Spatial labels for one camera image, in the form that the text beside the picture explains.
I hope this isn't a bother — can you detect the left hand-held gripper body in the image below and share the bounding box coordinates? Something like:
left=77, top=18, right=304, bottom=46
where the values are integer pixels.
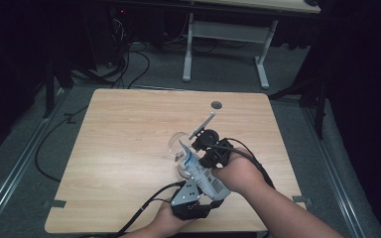
left=170, top=178, right=212, bottom=221

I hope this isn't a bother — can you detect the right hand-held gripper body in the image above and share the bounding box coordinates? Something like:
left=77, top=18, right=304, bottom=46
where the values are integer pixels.
left=189, top=112, right=234, bottom=167

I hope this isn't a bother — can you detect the white and blue pouch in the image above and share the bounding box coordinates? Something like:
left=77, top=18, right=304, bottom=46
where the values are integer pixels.
left=178, top=139, right=232, bottom=201

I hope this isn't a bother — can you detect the clear glass jar with lid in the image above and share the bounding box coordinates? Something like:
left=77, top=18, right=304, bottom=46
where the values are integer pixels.
left=168, top=131, right=196, bottom=180

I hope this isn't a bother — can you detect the person's left hand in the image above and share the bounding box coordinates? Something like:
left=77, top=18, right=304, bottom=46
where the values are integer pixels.
left=152, top=203, right=196, bottom=234

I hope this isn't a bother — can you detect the person's right hand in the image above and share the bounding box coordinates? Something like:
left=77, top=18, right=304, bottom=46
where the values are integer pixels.
left=211, top=150, right=267, bottom=196

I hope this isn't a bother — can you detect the grey tape strip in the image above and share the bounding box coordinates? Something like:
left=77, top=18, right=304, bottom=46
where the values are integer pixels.
left=43, top=198, right=67, bottom=209
left=292, top=194, right=314, bottom=204

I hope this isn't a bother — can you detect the black metal stand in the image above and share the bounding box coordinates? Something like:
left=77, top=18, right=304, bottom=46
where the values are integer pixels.
left=268, top=74, right=329, bottom=141
left=43, top=59, right=76, bottom=119

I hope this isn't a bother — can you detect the white-framed desk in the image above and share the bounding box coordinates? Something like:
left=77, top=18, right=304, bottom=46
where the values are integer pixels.
left=182, top=0, right=321, bottom=90

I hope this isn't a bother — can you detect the left hand-held gripper black cable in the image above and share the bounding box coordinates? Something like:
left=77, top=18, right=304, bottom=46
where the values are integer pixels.
left=112, top=180, right=187, bottom=238

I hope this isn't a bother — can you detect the hand-held gripper black cable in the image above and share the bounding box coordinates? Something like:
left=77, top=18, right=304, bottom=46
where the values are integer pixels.
left=112, top=180, right=187, bottom=238
left=207, top=137, right=276, bottom=190

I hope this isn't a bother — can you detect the right hand-held gripper black cable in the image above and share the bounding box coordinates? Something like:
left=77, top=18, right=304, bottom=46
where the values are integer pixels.
left=207, top=137, right=276, bottom=190

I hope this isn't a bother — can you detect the metal floor rail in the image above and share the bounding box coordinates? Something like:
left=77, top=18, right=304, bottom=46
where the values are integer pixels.
left=302, top=105, right=367, bottom=238
left=0, top=88, right=71, bottom=234

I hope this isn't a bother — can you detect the bundle of black cables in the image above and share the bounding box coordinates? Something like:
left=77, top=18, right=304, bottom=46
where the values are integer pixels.
left=107, top=13, right=152, bottom=90

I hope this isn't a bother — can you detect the long black floor cable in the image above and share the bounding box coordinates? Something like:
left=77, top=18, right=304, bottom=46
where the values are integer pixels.
left=34, top=105, right=90, bottom=183

